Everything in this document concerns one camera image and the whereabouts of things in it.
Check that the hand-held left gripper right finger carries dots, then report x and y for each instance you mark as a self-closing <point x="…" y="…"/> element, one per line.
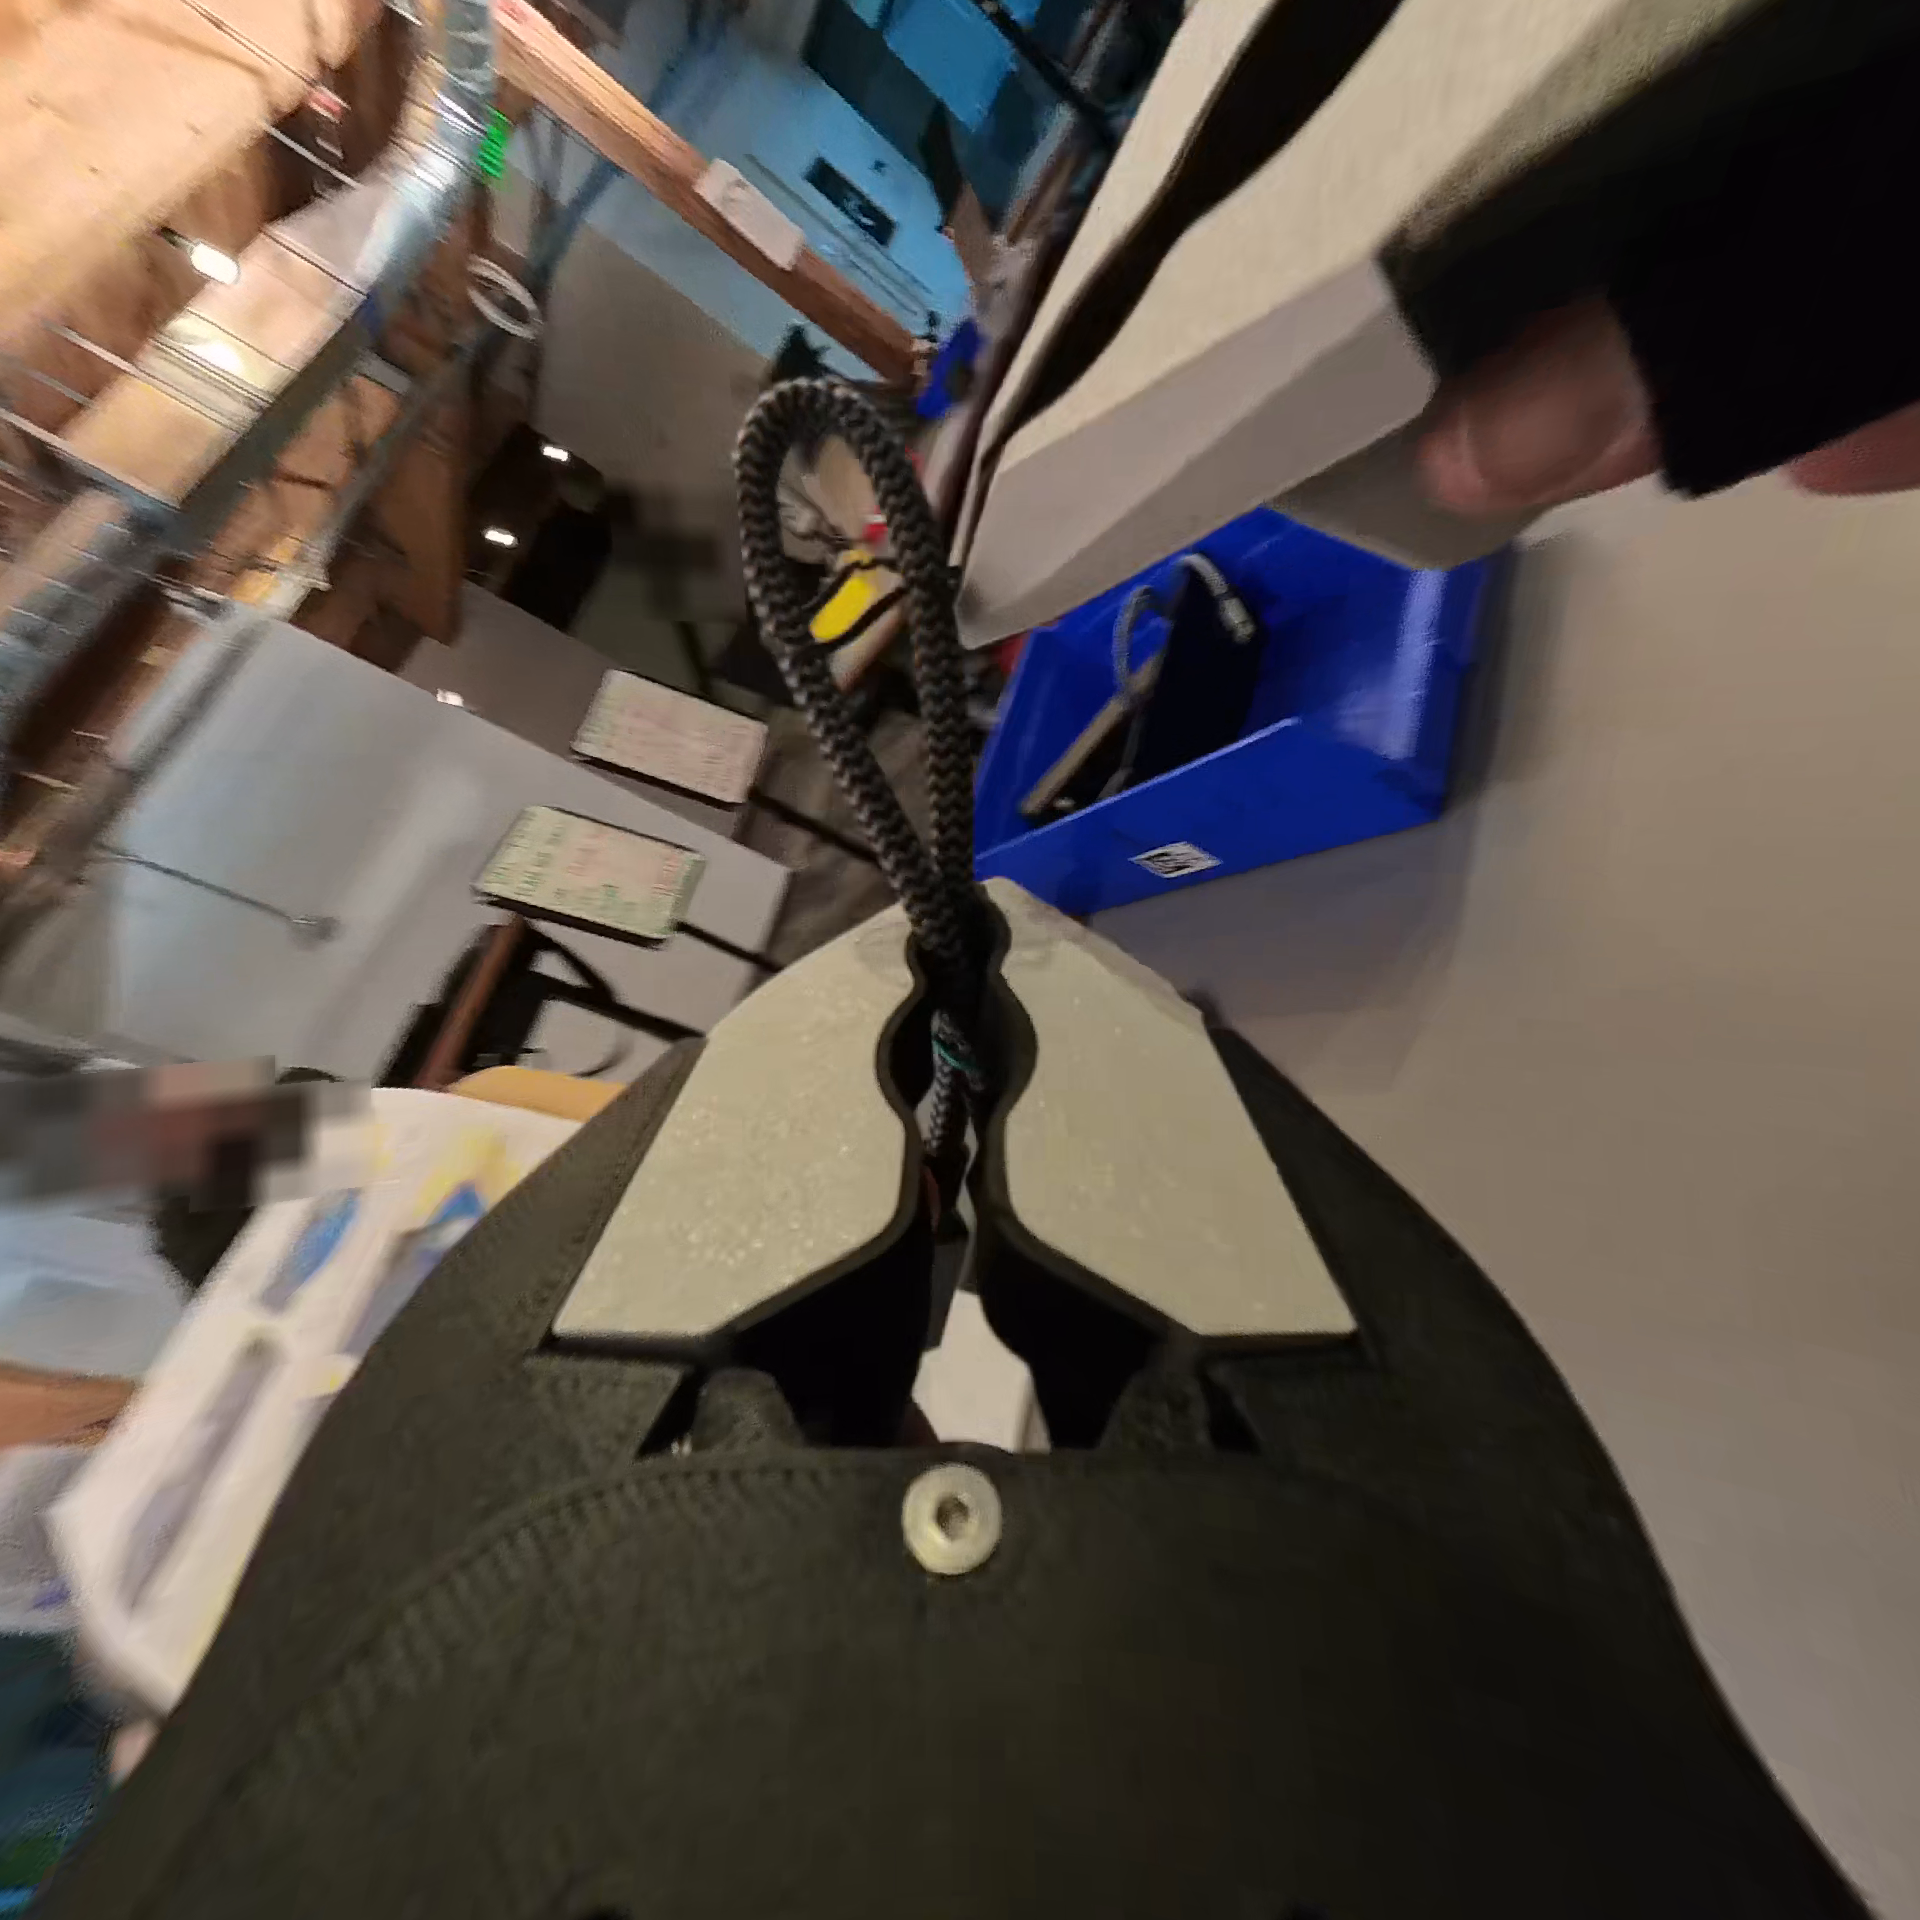
<point x="1187" y="1186"/>

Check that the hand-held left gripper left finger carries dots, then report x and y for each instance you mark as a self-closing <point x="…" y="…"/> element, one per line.
<point x="751" y="1186"/>

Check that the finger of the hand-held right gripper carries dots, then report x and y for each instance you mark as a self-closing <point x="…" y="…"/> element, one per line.
<point x="1154" y="152"/>
<point x="1231" y="420"/>

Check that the black usb hub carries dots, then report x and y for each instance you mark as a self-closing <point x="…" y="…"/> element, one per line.
<point x="1154" y="707"/>

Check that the person's right hand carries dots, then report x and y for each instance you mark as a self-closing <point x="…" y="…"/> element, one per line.
<point x="1546" y="420"/>

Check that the blue storage bin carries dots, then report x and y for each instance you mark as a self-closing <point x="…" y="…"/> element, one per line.
<point x="1351" y="721"/>

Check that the green marked whiteboard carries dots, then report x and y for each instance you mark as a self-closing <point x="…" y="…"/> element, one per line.
<point x="585" y="872"/>

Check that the yellow storage bin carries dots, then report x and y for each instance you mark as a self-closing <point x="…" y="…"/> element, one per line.
<point x="852" y="594"/>

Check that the handwritten whiteboard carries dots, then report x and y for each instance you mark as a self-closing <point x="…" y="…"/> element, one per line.
<point x="674" y="736"/>

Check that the instruction sheet wooden board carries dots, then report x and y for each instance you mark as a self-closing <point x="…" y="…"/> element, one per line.
<point x="270" y="1352"/>

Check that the wooden post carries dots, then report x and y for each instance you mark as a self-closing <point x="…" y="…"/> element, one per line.
<point x="707" y="164"/>

